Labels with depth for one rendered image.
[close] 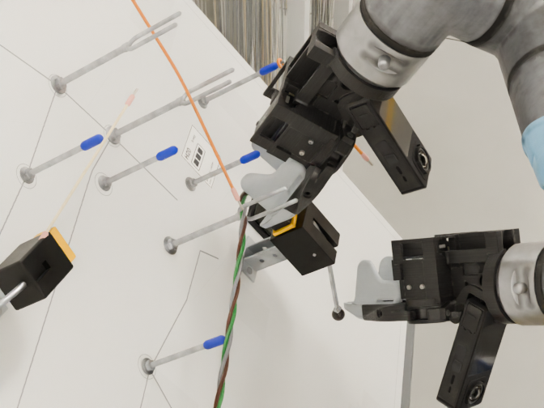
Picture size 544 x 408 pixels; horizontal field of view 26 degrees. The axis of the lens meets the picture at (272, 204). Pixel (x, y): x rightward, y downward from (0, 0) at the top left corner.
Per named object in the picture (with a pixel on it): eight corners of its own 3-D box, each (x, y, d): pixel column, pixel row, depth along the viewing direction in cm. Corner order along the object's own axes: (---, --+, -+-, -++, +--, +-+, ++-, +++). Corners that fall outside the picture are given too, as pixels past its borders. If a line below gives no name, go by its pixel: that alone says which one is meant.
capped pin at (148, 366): (140, 356, 101) (218, 328, 96) (152, 359, 102) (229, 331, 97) (142, 373, 100) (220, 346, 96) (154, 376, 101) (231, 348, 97)
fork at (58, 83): (53, 70, 104) (174, 3, 97) (67, 84, 105) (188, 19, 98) (47, 84, 103) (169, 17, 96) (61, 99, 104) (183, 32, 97)
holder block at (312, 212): (302, 276, 117) (335, 264, 115) (269, 240, 114) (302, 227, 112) (308, 247, 120) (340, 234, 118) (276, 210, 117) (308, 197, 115)
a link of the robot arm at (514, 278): (584, 319, 107) (534, 332, 101) (541, 320, 110) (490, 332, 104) (575, 236, 107) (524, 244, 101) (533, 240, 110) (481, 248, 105)
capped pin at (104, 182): (104, 173, 105) (176, 138, 101) (112, 187, 105) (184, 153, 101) (95, 179, 104) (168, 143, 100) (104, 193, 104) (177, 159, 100)
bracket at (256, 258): (252, 282, 119) (292, 267, 116) (238, 268, 117) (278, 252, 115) (261, 251, 122) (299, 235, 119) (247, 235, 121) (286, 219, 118)
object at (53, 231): (27, 244, 87) (46, 235, 86) (36, 234, 89) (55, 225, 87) (48, 274, 88) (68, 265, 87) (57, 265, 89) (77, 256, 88)
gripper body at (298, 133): (260, 95, 110) (325, 5, 102) (338, 138, 112) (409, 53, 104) (244, 148, 104) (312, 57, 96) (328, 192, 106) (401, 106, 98)
